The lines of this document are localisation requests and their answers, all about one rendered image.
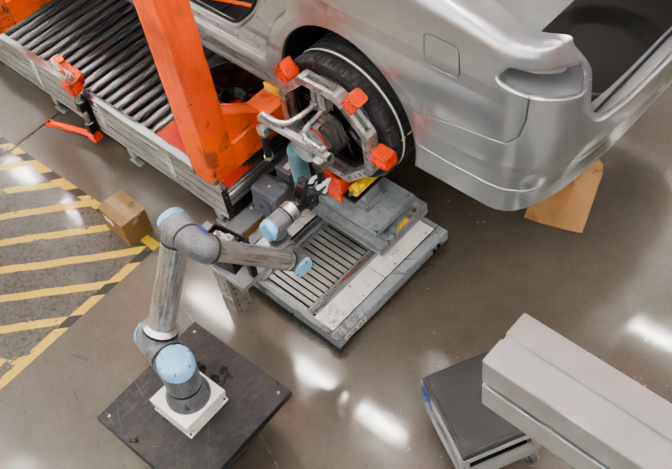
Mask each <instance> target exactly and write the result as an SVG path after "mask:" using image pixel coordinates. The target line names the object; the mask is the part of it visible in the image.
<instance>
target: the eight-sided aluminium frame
mask: <svg viewBox="0 0 672 469"><path fill-rule="evenodd" d="M301 85H303V86H305V87H306V88H308V89H311V90H313V91H314V92H316V93H317V94H319V95H322V96H324V97H325V98H326V99H328V100H330V101H332V102H333V103H334V104H335V105H336V106H337V107H338V109H339V110H340V111H341V113H342V114H343V115H344V117H345V118H346V119H347V121H348V122H349V123H350V125H351V126H352V127H353V129H354V130H355V131H356V133H357V134H358V135H359V137H360V139H361V142H362V150H363V157H364V164H363V165H360V166H358V167H352V166H350V165H349V164H347V163H345V162H344V161H342V160H340V159H338V158H337V157H335V161H334V162H333V163H332V164H330V165H329V166H328V167H327V168H326V169H327V170H329V171H331V172H332V173H334V174H336V175H337V176H339V177H341V178H342V179H344V181H347V182H353V181H355V180H359V179H362V178H365V177H369V176H371V175H373V174H374V173H375V172H376V171H377V170H378V169H379V168H378V167H377V166H375V165H373V164H371V160H370V152H371V151H372V150H373V149H374V148H375V147H376V146H377V145H378V139H377V137H378V135H377V131H376V130H375V128H374V126H372V125H371V123H370V122H369V121H368V119H367V118H366V117H365V115H364V114H363V113H362V111H361V110H360V109H358V110H357V111H356V112H355V113H353V114H354V115H353V114H352V115H351V116H350V115H349V114H348V113H347V112H346V111H345V109H344V108H343V107H342V106H341V105H340V103H341V101H342V100H343V99H344V98H345V97H346V96H347V95H348V94H349V93H348V92H347V91H346V90H345V89H343V88H342V87H341V86H338V85H336V84H334V83H332V82H330V81H329V80H327V79H325V78H323V77H321V76H319V75H317V74H315V73H314V72H312V71H310V70H308V69H306V70H304V71H302V72H301V73H300V74H298V75H297V76H296V77H295V78H293V79H292V80H291V81H289V82H288V83H286V84H283V85H282V86H281V87H279V88H278V94H279V97H280V102H281V106H282V111H283V115H284V120H287V119H290V118H292V117H294V116H296V115H297V114H299V113H298V108H297V103H296V98H295V93H294V89H296V88H297V87H299V86H301ZM321 85H322V86H321ZM323 86H324V87H323ZM325 87H326V88H325ZM327 88H328V89H327ZM355 117H356V118H357V119H356V118H355ZM358 121H359V122H360V123H359V122H358ZM361 125H362V126H363V127H362V126H361ZM304 126H305V124H304V123H303V122H302V120H301V119H300V120H299V121H297V122H296V123H294V124H291V125H288V126H287V127H288V128H289V129H291V130H292V131H294V132H296V133H297V134H299V132H300V131H301V130H302V129H303V128H304ZM297 127H298V128H299V129H300V131H299V129H298V128H297Z"/></svg>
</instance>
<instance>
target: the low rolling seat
mask: <svg viewBox="0 0 672 469"><path fill-rule="evenodd" d="M491 350H492V349H491ZM491 350H488V351H486V352H483V353H481V354H478V355H476V356H474V357H471V358H469V359H466V360H464V361H461V362H459V363H456V364H454V365H451V366H449V367H447V368H444V369H442V370H439V371H437V372H434V373H432V374H429V375H427V376H425V377H423V380H422V381H421V387H422V399H423V405H424V406H425V409H426V411H427V413H428V415H429V417H430V419H431V421H432V423H433V425H434V427H435V429H436V431H437V433H438V435H439V437H440V439H441V441H442V442H443V444H444V446H445V448H446V450H447V452H448V454H449V456H450V458H451V460H452V462H453V464H454V466H455V468H456V469H499V468H502V467H504V466H506V465H509V464H511V463H513V462H516V461H518V460H520V459H524V460H526V461H527V462H529V463H534V462H535V461H536V460H537V457H536V455H535V454H534V453H536V452H539V450H540V443H538V442H537V441H535V440H534V439H532V438H531V437H530V436H528V435H527V434H525V433H524V432H522V431H521V430H519V429H518V428H517V427H515V426H514V425H512V424H511V423H509V422H508V421H507V420H505V419H504V418H502V417H501V416H499V415H498V414H497V413H495V412H494V411H492V410H491V409H489V408H488V407H487V406H485V405H484V404H482V384H483V381H482V367H483V359H484V358H485V357H486V356H487V355H488V353H489V352H490V351H491Z"/></svg>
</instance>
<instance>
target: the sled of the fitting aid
mask: <svg viewBox="0 0 672 469"><path fill-rule="evenodd" d="M310 211H312V212H313V213H315V214H316V215H318V216H319V217H321V218H322V219H324V220H326V221H327V222H329V223H330V224H332V225H333V226H335V227H336V228H338V229H340V230H341V231H343V232H344V233H346V234H347V235H349V236H350V237H352V238H354V239H355V240H357V241H358V242H360V243H361V244H363V245H364V246H366V247H368V248H369V249H371V250H372V251H374V252H375V253H377V254H378V255H380V256H382V257H383V256H384V255H385V254H386V253H387V252H388V251H389V250H390V249H391V248H392V247H393V246H394V245H395V244H396V243H397V242H398V241H399V240H400V239H401V238H402V237H403V236H404V235H405V234H406V233H407V232H408V231H409V230H410V229H411V228H412V227H413V226H414V225H415V224H416V223H417V222H418V221H419V220H420V219H421V218H422V217H423V216H425V215H426V214H427V213H428V211H427V203H426V202H424V201H423V200H421V199H419V198H418V197H416V196H415V201H414V202H413V203H412V204H411V205H410V206H409V207H408V208H407V209H406V210H405V211H404V212H403V213H402V214H401V215H400V216H399V217H398V218H397V219H396V220H395V221H394V222H393V223H392V224H391V225H390V226H389V227H388V228H387V229H386V230H384V231H383V232H382V233H381V234H380V235H379V236H378V237H376V236H374V235H373V234H371V233H369V232H368V231H366V230H365V229H363V228H362V227H360V226H358V225H357V224H355V223H354V222H352V221H350V220H349V219H347V218H346V217H344V216H343V215H341V214H339V213H338V212H336V211H335V210H333V209H331V208H330V207H328V206H327V205H325V204H324V203H322V202H320V201H319V204H318V205H317V206H316V207H315V208H313V209H312V210H310Z"/></svg>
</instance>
